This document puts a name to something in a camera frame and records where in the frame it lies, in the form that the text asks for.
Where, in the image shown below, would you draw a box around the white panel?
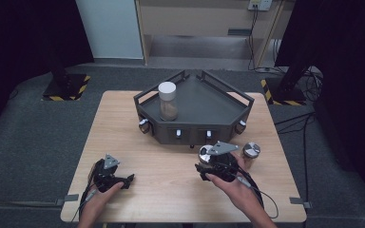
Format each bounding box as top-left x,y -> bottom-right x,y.
75,0 -> 144,60

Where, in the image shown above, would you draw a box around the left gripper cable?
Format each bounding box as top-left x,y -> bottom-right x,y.
70,186 -> 98,224

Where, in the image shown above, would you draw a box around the black floor cable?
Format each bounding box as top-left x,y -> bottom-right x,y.
274,112 -> 317,203

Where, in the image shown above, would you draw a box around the white wall socket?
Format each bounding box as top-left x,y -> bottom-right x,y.
247,0 -> 274,12

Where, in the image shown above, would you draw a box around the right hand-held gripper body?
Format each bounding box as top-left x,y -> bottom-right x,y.
206,141 -> 240,183

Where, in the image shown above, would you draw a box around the person's right hand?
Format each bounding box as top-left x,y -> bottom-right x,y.
204,151 -> 263,214

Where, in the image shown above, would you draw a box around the person's left hand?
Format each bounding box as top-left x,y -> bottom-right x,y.
79,181 -> 125,222

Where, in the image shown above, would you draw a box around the silver-lid jar brown powder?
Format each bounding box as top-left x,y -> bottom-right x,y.
240,142 -> 261,169

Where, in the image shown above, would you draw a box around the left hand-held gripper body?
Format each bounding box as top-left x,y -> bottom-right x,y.
89,153 -> 124,194

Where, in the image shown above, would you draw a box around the black stand with striped base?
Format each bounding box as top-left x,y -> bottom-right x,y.
259,60 -> 310,107
42,47 -> 92,103

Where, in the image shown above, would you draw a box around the dark grey corner rack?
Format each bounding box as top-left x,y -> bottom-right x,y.
133,69 -> 256,150

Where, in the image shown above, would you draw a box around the tangled floor cables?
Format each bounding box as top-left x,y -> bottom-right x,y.
274,66 -> 325,103

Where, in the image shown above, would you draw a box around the grey tape piece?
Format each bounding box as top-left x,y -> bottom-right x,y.
289,197 -> 313,209
55,194 -> 80,206

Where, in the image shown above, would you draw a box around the black socket cable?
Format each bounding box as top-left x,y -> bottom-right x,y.
246,6 -> 262,72

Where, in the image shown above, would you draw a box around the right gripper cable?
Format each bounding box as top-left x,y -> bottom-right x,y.
234,165 -> 280,220

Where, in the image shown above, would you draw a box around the wooden shelf unit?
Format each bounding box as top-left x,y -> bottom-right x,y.
135,0 -> 296,69

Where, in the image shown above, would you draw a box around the white-lid glass jar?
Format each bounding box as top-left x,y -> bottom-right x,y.
157,81 -> 179,122

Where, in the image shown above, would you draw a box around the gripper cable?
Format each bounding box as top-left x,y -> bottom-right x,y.
70,186 -> 98,224
234,165 -> 280,220

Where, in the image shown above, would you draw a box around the black curtain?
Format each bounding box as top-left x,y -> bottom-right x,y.
275,0 -> 365,199
0,0 -> 95,141

